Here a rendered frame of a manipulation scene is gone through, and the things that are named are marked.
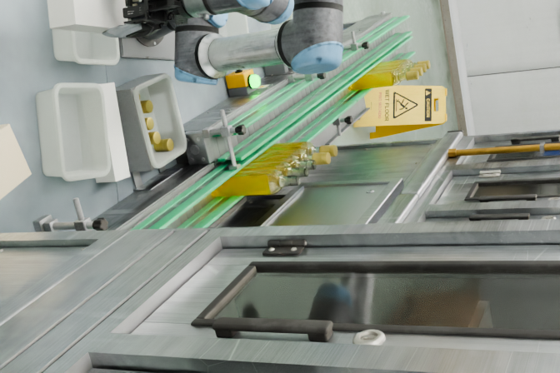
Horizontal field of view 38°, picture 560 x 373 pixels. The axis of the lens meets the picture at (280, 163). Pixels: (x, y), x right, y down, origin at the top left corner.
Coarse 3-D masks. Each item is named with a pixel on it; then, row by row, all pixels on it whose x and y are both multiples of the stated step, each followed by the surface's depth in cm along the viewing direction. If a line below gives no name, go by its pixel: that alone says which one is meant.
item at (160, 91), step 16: (160, 80) 218; (144, 96) 222; (160, 96) 224; (160, 112) 225; (176, 112) 224; (144, 128) 210; (160, 128) 227; (176, 128) 225; (176, 144) 227; (160, 160) 218
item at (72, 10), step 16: (48, 0) 149; (64, 0) 147; (80, 0) 148; (96, 0) 152; (112, 0) 156; (48, 16) 149; (64, 16) 148; (80, 16) 148; (96, 16) 152; (112, 16) 156; (96, 32) 161
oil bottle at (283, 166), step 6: (258, 162) 232; (264, 162) 231; (270, 162) 229; (276, 162) 228; (282, 162) 227; (246, 168) 229; (252, 168) 228; (258, 168) 227; (264, 168) 226; (270, 168) 225; (276, 168) 224; (282, 168) 224; (288, 168) 225; (282, 174) 224
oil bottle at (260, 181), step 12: (228, 180) 225; (240, 180) 223; (252, 180) 222; (264, 180) 220; (276, 180) 219; (216, 192) 228; (228, 192) 226; (240, 192) 225; (252, 192) 223; (264, 192) 222; (276, 192) 221
